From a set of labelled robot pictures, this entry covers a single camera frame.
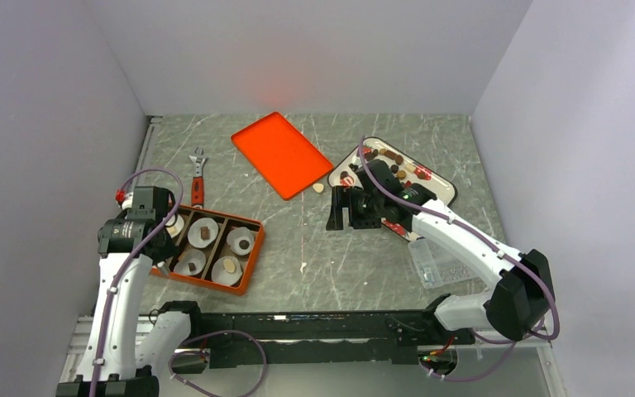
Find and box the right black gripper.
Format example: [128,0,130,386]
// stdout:
[326,185,383,231]

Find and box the orange box lid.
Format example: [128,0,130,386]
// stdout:
[231,112,333,201]

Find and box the brown block chocolate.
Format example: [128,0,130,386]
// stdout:
[200,227,210,240]

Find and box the white strawberry tray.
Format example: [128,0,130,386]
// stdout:
[327,136,458,242]

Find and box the orange chocolate box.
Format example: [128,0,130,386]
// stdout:
[150,206,265,296]

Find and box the oval white chocolate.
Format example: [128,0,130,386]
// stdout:
[222,259,236,274]

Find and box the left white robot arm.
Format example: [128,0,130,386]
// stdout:
[55,186,205,396]

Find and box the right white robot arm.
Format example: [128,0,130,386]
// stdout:
[326,160,559,343]

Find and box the white paper cup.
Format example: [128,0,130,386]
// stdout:
[211,256,243,286]
[173,249,207,277]
[227,227,255,257]
[165,213,186,238]
[187,218,219,249]

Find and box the clear plastic screw box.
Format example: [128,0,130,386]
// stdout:
[408,238,476,289]

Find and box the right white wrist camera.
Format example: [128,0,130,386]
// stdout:
[349,155,364,174]

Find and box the red handled adjustable wrench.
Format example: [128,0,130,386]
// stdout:
[189,147,208,208]

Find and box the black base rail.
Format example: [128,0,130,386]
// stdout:
[180,309,475,369]

